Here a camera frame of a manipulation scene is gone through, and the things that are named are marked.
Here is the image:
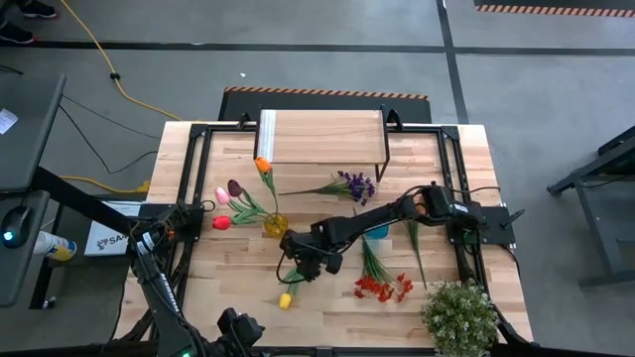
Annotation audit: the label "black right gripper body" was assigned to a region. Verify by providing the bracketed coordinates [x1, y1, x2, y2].
[279, 228, 344, 273]

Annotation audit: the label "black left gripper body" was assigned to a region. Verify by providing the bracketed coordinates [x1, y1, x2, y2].
[224, 312, 267, 357]

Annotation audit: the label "yellow glass vase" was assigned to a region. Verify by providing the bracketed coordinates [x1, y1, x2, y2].
[263, 211, 290, 239]

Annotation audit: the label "yellow artificial tulip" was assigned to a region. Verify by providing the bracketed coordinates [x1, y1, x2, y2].
[278, 267, 308, 311]

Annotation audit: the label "purple artificial flower bunch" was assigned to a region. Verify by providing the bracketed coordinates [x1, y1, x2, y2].
[278, 170, 377, 207]

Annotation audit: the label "red artificial flower bunch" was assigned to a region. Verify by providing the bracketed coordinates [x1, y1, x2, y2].
[351, 206, 415, 304]

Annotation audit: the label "red artificial tulip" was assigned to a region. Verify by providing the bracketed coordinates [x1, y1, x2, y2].
[211, 210, 272, 232]

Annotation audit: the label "dark maroon artificial tulip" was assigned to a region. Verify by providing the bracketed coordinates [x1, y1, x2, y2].
[226, 178, 274, 222]

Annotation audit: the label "orange artificial tulip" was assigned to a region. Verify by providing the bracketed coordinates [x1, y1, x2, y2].
[254, 156, 282, 219]

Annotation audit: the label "pink artificial tulip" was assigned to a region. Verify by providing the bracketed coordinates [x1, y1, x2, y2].
[213, 185, 274, 224]

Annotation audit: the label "wooden shelf black legs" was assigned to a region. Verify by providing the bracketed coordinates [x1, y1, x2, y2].
[252, 104, 392, 183]

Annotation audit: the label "small red flower sprig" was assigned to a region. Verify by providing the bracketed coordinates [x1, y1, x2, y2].
[404, 196, 429, 292]

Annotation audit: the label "white cardboard box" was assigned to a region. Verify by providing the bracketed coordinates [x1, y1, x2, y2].
[83, 200, 143, 258]

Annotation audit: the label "potted plant white blossoms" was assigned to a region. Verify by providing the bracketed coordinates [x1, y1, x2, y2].
[420, 278, 500, 357]

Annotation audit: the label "white yellow spray bottle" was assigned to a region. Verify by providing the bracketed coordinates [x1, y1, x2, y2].
[32, 230, 78, 263]

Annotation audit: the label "black computer mouse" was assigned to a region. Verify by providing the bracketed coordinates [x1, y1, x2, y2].
[0, 205, 34, 249]

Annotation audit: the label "grey desk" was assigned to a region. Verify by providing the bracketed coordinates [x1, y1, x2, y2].
[0, 73, 68, 308]

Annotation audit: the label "black metal stand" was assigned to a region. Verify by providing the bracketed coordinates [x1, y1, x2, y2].
[548, 126, 635, 289]

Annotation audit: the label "white paper note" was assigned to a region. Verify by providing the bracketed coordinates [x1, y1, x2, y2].
[0, 108, 19, 135]

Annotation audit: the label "hazard striped floor strip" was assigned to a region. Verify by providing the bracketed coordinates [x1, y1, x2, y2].
[473, 0, 635, 19]

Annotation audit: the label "person's shoe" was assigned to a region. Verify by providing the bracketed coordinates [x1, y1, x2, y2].
[0, 19, 37, 45]
[17, 0, 60, 20]

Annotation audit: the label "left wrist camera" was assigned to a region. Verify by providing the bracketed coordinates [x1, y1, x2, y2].
[216, 306, 239, 329]

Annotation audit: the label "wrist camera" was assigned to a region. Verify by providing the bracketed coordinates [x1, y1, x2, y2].
[216, 306, 239, 329]
[323, 251, 344, 276]

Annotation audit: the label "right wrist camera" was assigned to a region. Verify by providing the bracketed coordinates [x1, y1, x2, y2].
[323, 251, 344, 276]

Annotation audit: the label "black metal table frame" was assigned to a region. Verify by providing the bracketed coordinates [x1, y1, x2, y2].
[113, 112, 535, 351]

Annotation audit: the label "yellow cable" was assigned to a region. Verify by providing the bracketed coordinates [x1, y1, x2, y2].
[59, 175, 152, 195]
[58, 0, 184, 123]

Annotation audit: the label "black floor cable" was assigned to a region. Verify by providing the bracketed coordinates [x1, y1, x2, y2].
[58, 93, 161, 176]

